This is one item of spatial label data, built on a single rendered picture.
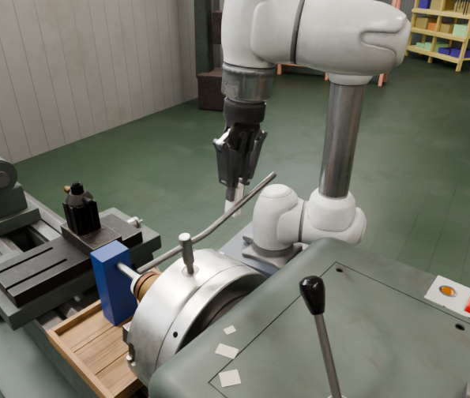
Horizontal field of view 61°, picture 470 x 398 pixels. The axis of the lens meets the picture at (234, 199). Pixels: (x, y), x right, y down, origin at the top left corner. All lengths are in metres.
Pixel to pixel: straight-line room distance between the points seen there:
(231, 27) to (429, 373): 0.58
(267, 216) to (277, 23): 0.86
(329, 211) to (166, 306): 0.75
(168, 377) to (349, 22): 0.56
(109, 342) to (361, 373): 0.73
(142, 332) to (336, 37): 0.59
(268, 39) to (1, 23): 4.14
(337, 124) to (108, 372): 0.93
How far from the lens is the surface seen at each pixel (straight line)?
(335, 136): 1.27
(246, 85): 0.67
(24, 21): 4.79
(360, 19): 0.64
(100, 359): 1.13
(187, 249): 0.73
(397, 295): 0.75
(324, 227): 1.37
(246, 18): 0.66
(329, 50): 0.64
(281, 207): 1.37
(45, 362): 1.66
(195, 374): 0.59
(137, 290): 0.97
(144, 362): 0.80
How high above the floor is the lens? 1.73
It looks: 29 degrees down
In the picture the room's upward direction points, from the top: straight up
